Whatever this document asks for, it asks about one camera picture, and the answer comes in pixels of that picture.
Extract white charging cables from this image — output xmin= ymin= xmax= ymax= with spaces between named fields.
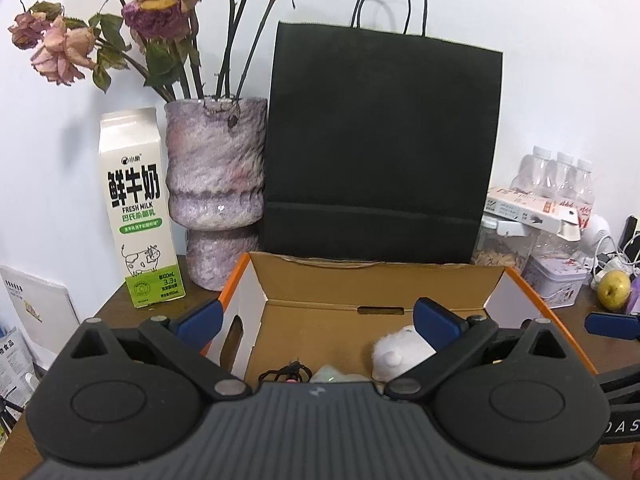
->
xmin=592 ymin=245 xmax=640 ymax=281

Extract white green milk carton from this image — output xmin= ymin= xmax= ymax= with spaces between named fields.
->
xmin=99 ymin=107 xmax=186 ymax=309

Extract pale tin box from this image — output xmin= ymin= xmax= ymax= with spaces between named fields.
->
xmin=522 ymin=252 xmax=591 ymax=310

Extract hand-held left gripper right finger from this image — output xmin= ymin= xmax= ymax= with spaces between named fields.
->
xmin=384 ymin=297 xmax=586 ymax=403

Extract clear container of nuts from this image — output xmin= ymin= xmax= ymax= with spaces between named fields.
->
xmin=471 ymin=215 xmax=533 ymax=267

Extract mottled purple ceramic vase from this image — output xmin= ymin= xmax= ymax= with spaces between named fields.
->
xmin=165 ymin=97 xmax=268 ymax=292

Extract clear plastic bag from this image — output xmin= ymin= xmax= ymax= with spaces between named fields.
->
xmin=311 ymin=365 xmax=386 ymax=395

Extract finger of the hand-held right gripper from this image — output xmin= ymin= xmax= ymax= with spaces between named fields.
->
xmin=585 ymin=311 xmax=640 ymax=337
xmin=597 ymin=366 xmax=640 ymax=396

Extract white board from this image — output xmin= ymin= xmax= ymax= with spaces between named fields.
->
xmin=0 ymin=265 xmax=81 ymax=356

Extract black paper bag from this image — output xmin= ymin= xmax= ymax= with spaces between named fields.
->
xmin=259 ymin=0 xmax=503 ymax=266

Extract white plush toy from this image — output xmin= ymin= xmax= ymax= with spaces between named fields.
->
xmin=371 ymin=325 xmax=437 ymax=383

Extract braided grey cable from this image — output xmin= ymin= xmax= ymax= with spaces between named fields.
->
xmin=257 ymin=359 xmax=313 ymax=385

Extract flat white carton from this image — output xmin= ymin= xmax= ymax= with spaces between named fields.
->
xmin=482 ymin=186 xmax=581 ymax=241

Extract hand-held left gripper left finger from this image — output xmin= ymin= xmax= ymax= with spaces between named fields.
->
xmin=70 ymin=298 xmax=252 ymax=402

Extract white printed package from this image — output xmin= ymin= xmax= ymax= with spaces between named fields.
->
xmin=0 ymin=327 xmax=38 ymax=411

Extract clear water bottle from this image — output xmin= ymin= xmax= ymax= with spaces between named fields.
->
xmin=570 ymin=158 xmax=596 ymax=231
xmin=510 ymin=146 xmax=553 ymax=196
xmin=547 ymin=151 xmax=576 ymax=206

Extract red cardboard box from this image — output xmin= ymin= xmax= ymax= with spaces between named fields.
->
xmin=207 ymin=251 xmax=598 ymax=396

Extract yellow green apple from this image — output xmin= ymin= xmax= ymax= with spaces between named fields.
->
xmin=598 ymin=270 xmax=631 ymax=310

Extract small white desk fan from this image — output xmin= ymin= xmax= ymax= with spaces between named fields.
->
xmin=580 ymin=214 xmax=613 ymax=261

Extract dried pink roses bouquet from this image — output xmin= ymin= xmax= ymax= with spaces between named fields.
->
xmin=7 ymin=0 xmax=328 ymax=103

